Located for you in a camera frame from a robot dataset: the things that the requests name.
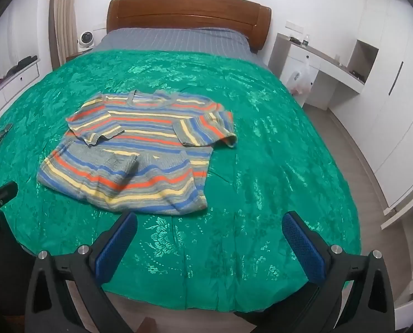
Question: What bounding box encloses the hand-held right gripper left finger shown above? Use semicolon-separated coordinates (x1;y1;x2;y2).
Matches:
25;211;138;333

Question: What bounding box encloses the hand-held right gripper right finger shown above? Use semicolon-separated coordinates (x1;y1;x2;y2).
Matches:
282;211;396;333

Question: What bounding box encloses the striped knit sweater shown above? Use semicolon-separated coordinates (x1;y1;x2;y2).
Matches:
36;89;239;215

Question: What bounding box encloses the dark clothes pile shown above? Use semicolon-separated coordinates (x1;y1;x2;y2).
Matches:
6;55;38;77

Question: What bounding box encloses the green floral bedspread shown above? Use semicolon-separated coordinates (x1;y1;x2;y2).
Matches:
0;49;363;314

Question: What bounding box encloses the white low drawer cabinet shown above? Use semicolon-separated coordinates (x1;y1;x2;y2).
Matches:
0;57;40;129

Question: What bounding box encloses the white wardrobe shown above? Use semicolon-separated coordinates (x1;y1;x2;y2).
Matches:
345;0;413;216

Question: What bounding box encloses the white plastic bag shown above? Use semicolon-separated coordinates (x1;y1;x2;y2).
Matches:
285;59;313;96

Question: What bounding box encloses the wooden nightstand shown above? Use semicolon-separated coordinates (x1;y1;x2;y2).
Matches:
66;49;92;61

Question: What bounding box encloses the white desk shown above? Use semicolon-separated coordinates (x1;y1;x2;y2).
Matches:
268;32;366;110

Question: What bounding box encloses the white desk fan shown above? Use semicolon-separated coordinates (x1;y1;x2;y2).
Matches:
77;32;95;50

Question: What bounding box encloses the beige curtain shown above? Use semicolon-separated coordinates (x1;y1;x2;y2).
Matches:
49;0;78;70

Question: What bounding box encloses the grey striped bed sheet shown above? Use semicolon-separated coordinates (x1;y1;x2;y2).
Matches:
97;28;269;68

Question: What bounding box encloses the wooden headboard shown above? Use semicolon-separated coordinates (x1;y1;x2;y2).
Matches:
107;0;272;53

